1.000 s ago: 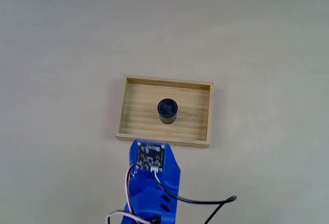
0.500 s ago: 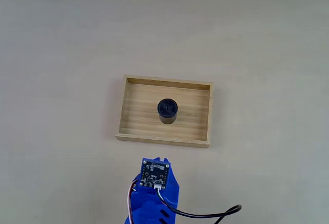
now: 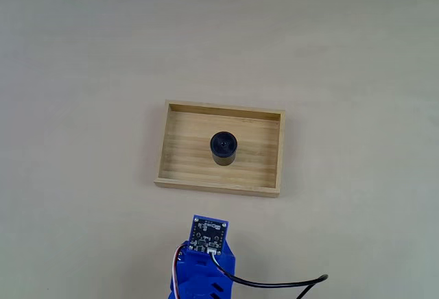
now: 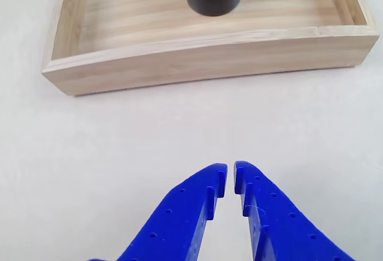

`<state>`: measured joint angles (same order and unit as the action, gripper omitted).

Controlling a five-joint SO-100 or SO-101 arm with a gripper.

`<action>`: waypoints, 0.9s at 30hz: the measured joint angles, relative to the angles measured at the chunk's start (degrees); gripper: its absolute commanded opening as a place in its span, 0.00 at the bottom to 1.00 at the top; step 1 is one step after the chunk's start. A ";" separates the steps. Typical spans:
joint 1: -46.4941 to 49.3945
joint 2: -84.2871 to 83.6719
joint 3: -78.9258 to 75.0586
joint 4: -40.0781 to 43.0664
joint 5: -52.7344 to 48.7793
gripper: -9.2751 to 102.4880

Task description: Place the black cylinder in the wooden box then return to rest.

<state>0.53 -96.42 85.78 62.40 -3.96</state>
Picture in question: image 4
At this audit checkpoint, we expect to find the shallow wooden box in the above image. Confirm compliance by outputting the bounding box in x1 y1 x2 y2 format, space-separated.
41 0 380 97

